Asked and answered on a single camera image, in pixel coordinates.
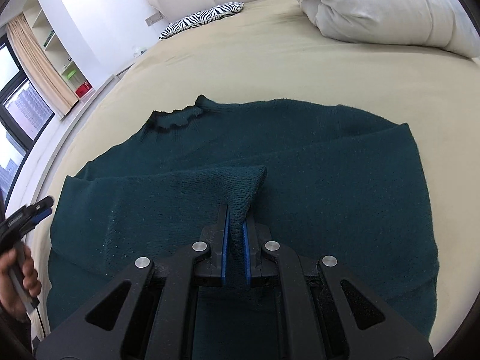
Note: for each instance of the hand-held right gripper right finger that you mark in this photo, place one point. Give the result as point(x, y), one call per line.
point(246, 249)

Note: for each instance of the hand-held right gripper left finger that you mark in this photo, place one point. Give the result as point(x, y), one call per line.
point(225, 249)

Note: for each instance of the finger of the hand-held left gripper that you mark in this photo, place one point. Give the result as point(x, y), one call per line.
point(39, 203)
point(40, 215)

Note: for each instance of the dark teal knit sweater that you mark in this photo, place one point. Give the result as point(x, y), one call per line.
point(300, 157)

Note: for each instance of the person's left hand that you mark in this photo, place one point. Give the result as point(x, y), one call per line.
point(30, 275)

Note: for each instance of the black framed window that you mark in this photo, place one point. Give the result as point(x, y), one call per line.
point(22, 105)

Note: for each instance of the red box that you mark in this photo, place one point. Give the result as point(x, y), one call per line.
point(83, 90)

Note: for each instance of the green box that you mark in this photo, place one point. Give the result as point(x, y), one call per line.
point(70, 74)

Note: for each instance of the peach curtain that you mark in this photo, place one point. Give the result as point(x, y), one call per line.
point(41, 67)

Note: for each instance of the white nightstand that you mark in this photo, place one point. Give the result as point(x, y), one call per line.
point(125, 68)

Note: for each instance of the white shelf unit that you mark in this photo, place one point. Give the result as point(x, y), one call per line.
point(56, 41)

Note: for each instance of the green book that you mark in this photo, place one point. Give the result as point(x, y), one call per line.
point(48, 38)

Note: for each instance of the bed with beige sheet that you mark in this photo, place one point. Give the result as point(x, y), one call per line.
point(262, 63)

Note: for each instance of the zebra print pillow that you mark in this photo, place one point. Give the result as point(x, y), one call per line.
point(202, 17)

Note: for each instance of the white duvet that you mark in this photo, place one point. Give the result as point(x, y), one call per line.
point(375, 3)

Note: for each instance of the grey wall switch panel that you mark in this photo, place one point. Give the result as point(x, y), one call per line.
point(153, 19)

